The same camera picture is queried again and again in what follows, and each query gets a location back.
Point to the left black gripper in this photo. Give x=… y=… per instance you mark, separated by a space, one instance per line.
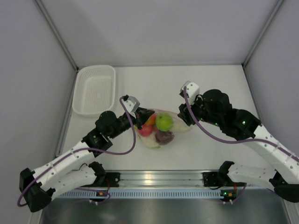
x=142 y=115

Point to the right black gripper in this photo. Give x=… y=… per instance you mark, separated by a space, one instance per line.
x=185 y=114

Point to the red orange fake fruit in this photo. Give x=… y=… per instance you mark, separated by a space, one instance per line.
x=151 y=121

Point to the clear zip top bag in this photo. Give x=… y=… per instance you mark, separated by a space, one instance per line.
x=150 y=141

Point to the green fake apple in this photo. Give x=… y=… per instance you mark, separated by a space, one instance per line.
x=164 y=122

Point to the white fake radish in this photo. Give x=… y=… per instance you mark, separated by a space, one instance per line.
x=179 y=126

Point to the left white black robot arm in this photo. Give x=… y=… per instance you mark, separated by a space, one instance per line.
x=77 y=167

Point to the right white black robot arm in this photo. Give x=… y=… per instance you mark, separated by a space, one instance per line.
x=214 y=115

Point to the red fake tomato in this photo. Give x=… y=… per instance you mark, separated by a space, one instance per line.
x=146 y=130

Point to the purple fake eggplant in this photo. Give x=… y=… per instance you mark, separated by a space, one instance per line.
x=164 y=138

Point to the white perforated plastic basket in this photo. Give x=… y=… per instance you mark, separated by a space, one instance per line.
x=94 y=90

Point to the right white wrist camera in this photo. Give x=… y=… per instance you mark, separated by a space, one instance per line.
x=192 y=91

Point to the aluminium mounting rail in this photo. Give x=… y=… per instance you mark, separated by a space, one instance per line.
x=193 y=178

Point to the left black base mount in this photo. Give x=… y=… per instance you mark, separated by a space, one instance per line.
x=111 y=180

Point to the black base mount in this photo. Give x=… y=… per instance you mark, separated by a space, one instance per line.
x=211 y=179
x=111 y=180

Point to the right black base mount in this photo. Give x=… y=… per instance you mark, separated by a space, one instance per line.
x=211 y=179

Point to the slotted white cable duct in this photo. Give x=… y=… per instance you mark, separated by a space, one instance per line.
x=150 y=194

